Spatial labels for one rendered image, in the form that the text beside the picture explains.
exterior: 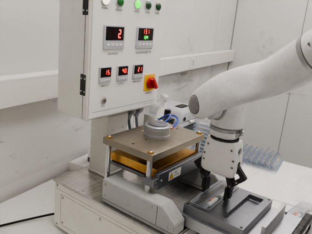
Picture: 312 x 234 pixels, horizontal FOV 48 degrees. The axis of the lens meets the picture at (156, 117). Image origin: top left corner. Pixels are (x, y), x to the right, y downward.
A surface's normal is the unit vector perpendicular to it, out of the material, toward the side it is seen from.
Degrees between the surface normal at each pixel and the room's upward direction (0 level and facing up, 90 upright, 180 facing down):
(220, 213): 0
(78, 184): 0
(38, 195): 0
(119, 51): 90
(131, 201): 90
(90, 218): 90
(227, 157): 90
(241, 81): 65
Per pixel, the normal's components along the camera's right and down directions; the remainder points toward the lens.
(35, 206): 0.09, -0.96
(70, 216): -0.60, 0.17
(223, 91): -0.49, -0.08
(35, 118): 0.87, 0.22
